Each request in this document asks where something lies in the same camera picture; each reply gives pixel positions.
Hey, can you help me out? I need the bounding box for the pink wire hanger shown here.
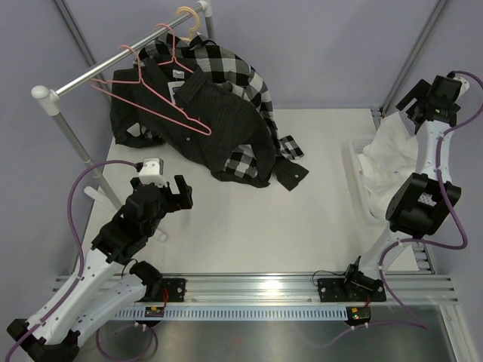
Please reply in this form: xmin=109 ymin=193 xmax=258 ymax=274
xmin=90 ymin=44 xmax=213 ymax=137
xmin=154 ymin=23 xmax=195 ymax=75

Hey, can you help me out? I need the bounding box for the black pinstripe shirt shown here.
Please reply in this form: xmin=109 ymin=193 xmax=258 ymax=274
xmin=111 ymin=58 xmax=310 ymax=192

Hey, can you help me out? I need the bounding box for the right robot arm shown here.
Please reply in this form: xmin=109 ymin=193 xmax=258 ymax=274
xmin=334 ymin=72 xmax=467 ymax=302

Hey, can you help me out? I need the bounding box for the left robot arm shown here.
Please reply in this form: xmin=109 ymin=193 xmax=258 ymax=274
xmin=7 ymin=175 xmax=193 ymax=361

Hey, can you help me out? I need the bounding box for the black white checkered shirt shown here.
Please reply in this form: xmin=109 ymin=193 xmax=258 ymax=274
xmin=139 ymin=33 xmax=309 ymax=190

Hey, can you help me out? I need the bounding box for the beige wooden hanger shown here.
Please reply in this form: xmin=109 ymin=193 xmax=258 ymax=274
xmin=174 ymin=5 xmax=199 ymax=39

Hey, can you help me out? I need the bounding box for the white plastic basket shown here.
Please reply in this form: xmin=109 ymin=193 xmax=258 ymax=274
xmin=341 ymin=134 xmax=386 ymax=225

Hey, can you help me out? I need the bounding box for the metal clothes rack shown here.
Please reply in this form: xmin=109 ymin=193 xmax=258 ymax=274
xmin=29 ymin=0 xmax=216 ymax=242

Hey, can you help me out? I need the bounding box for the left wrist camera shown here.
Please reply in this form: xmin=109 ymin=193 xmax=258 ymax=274
xmin=138 ymin=158 xmax=168 ymax=188

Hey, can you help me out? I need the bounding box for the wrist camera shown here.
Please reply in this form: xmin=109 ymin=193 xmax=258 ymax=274
xmin=447 ymin=72 xmax=469 ymax=99
xmin=138 ymin=158 xmax=168 ymax=188

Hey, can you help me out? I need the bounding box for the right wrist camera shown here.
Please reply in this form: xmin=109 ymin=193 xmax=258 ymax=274
xmin=447 ymin=72 xmax=469 ymax=99

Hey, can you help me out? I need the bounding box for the white slotted cable duct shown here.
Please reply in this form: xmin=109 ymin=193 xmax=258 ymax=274
xmin=112 ymin=305 xmax=348 ymax=321

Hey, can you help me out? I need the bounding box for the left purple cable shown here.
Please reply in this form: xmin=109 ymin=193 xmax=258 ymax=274
xmin=2 ymin=160 xmax=163 ymax=362

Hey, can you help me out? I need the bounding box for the aluminium mounting rail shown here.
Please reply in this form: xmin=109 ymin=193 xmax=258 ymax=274
xmin=52 ymin=273 xmax=460 ymax=305

